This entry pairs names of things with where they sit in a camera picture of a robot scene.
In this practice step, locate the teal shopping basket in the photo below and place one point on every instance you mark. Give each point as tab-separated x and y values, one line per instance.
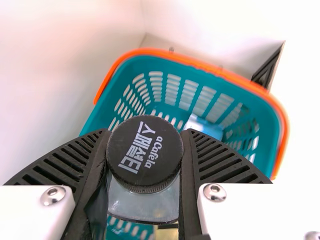
175	85

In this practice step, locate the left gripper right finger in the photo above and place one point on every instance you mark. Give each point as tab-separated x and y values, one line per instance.
220	162

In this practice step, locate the dark coffee bottle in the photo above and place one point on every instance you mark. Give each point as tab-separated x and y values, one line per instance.
145	150

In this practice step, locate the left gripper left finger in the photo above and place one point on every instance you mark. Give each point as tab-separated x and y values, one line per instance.
50	162

